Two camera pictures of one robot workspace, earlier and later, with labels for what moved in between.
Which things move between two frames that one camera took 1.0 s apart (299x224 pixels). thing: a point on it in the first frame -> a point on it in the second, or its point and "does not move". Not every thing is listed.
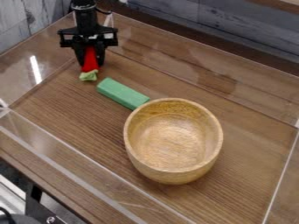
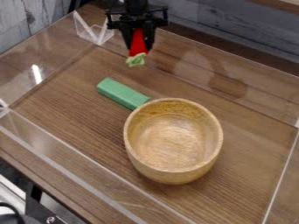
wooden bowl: (172, 136) does not move
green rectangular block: (121, 94) does not move
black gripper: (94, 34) -> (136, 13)
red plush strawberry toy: (89, 65) -> (137, 48)
